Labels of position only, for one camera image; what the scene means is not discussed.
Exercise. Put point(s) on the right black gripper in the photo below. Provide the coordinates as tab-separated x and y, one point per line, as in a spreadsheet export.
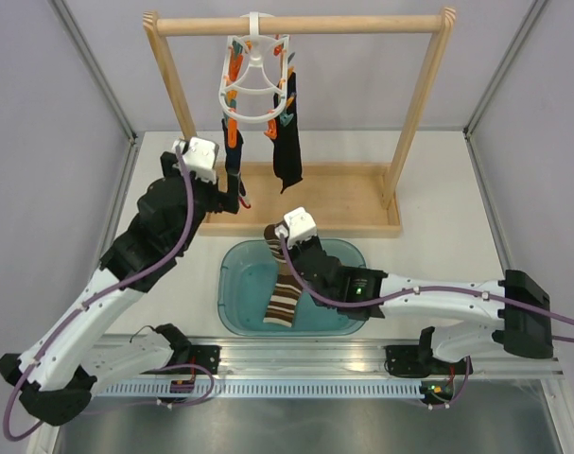
314	240

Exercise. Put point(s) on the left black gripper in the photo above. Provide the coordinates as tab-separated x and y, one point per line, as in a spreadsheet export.
218	203

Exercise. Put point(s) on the brown striped sock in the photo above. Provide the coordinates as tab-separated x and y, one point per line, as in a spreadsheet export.
274	245
283	302

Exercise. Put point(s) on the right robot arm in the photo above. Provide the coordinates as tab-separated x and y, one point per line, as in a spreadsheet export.
508	314

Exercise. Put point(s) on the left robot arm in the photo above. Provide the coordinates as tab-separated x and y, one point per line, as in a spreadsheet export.
56	379

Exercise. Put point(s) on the white clip hanger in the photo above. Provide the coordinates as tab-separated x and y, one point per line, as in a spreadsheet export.
256	66

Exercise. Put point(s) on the navy patterned sock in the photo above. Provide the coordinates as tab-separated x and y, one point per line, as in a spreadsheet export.
233	161

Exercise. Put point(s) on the black sock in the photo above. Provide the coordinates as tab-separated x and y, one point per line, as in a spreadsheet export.
287	156

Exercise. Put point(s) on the teal plastic bin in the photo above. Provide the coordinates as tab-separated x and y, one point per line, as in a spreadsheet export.
247	277

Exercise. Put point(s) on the wooden hanging rack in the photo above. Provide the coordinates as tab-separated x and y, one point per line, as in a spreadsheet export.
349	199

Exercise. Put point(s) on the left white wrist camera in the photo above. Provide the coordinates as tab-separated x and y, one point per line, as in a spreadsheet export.
199	156

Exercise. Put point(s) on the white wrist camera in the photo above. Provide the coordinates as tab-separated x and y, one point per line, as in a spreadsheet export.
296	227
199	156

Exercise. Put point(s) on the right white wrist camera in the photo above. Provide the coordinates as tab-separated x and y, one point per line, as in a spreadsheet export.
296	227

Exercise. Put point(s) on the aluminium mounting rail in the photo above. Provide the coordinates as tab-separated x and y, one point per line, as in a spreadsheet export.
349	357

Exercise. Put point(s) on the left aluminium frame post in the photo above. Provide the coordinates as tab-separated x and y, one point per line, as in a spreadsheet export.
85	52

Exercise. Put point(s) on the aluminium frame post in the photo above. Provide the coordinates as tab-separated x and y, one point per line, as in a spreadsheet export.
513	50
85	52

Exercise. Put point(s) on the white slotted cable duct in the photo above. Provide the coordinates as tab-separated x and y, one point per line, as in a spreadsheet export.
291	388

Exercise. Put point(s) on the right aluminium frame post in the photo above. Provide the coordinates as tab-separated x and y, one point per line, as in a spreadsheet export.
513	50

